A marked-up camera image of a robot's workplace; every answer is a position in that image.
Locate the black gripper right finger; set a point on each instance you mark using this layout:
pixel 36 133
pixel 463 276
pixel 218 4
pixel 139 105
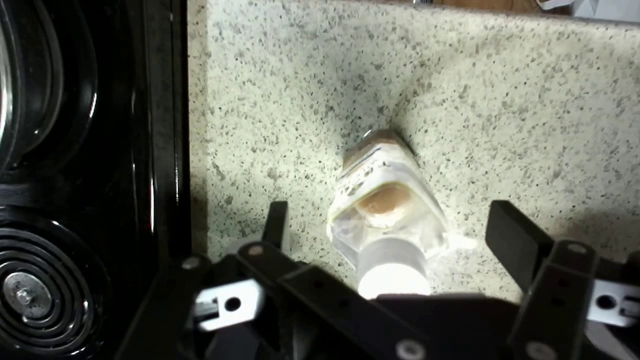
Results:
pixel 541 281

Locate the black electric stove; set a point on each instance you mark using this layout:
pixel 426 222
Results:
pixel 146 133

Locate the small coil burner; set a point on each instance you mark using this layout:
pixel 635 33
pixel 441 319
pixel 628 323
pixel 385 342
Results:
pixel 40 292

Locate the large coil burner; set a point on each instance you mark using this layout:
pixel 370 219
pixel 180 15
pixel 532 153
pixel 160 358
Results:
pixel 33 80

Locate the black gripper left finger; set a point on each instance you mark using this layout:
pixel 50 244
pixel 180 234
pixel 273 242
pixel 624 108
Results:
pixel 312 281

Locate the clear bottle with white cap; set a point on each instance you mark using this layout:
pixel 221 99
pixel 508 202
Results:
pixel 387 212

